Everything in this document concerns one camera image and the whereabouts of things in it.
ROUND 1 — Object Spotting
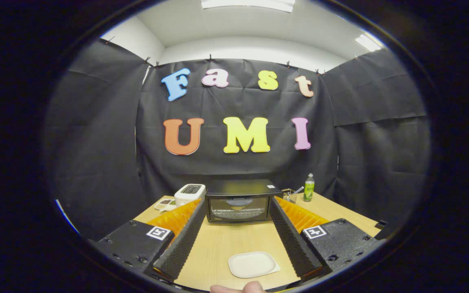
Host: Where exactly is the white pop-up toaster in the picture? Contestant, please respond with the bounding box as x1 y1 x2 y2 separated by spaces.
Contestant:
174 184 206 208

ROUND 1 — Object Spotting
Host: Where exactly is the small ceiling light panel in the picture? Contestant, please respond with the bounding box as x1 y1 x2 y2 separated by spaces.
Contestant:
355 34 381 52

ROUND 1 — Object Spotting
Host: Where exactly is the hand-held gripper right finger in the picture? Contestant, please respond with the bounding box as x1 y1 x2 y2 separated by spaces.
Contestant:
269 196 381 281

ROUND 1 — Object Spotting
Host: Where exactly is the black toaster oven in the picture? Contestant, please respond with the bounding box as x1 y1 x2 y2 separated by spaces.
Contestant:
205 179 283 224

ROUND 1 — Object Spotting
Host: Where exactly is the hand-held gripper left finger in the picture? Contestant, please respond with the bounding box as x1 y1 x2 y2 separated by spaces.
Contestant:
89 198 206 281

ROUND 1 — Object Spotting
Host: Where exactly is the white rectangular plate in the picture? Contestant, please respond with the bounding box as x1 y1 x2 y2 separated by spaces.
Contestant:
228 251 281 279

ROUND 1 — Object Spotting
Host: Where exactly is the long ceiling light panel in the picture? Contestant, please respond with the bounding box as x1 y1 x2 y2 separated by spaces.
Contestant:
201 0 296 13

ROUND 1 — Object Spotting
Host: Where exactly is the green drink bottle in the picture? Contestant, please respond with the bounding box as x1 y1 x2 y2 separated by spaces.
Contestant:
304 173 315 202

